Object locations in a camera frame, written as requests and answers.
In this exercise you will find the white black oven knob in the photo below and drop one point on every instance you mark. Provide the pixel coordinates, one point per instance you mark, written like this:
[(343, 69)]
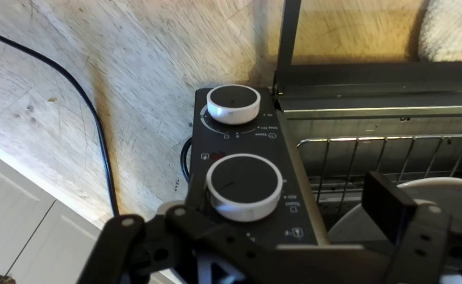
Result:
[(234, 102), (244, 186)]

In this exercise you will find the white lower kitchen cabinets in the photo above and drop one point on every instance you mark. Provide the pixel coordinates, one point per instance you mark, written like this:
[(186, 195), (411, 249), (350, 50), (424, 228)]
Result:
[(42, 240)]

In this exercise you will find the metal oven wire rack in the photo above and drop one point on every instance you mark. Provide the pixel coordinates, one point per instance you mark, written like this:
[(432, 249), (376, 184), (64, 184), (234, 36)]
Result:
[(337, 165)]

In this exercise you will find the white cloth under door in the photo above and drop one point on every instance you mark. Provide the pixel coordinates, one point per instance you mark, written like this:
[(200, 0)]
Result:
[(441, 33)]

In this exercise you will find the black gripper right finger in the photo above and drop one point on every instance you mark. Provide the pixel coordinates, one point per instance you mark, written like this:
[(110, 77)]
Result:
[(427, 244)]

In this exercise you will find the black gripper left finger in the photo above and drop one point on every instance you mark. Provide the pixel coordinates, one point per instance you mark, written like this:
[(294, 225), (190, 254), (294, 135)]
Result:
[(197, 247)]

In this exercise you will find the white plate inside oven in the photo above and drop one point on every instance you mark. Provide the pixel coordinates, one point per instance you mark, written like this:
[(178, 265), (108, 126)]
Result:
[(443, 191)]

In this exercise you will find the black toaster oven body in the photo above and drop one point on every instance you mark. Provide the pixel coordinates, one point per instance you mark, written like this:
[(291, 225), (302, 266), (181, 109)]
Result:
[(282, 123)]

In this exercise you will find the open glass oven door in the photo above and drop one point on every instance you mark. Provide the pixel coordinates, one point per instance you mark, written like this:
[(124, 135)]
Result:
[(357, 45)]

